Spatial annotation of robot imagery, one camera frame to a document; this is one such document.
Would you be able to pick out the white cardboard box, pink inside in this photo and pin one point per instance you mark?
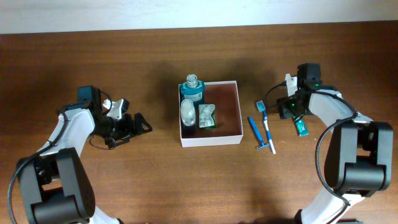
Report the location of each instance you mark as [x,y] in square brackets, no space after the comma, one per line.
[218,119]

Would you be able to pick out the blue and white toothbrush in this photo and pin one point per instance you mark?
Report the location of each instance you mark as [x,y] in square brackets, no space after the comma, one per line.
[262,108]

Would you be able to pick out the blue disposable razor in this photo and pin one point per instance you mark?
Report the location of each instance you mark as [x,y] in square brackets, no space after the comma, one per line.
[257,134]

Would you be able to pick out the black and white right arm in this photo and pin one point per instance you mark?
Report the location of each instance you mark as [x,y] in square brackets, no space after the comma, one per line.
[353,156]

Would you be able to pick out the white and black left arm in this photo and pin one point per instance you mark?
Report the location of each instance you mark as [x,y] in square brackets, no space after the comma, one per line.
[53,182]

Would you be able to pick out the green Colgate toothpaste tube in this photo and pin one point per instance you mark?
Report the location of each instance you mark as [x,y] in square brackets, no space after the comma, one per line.
[301,128]

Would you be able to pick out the blue Listerine mouthwash bottle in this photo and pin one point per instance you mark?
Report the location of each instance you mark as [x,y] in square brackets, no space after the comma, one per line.
[193,89]

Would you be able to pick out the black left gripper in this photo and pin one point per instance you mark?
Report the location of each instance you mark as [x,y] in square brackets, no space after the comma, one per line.
[130,131]

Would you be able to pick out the clear pump soap bottle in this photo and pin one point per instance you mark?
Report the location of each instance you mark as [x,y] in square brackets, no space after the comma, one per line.
[188,117]

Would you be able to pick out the green and white soap packet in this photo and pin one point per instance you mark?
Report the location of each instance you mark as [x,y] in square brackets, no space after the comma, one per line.
[207,116]

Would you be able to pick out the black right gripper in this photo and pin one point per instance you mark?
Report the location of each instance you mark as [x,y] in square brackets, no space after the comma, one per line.
[283,106]

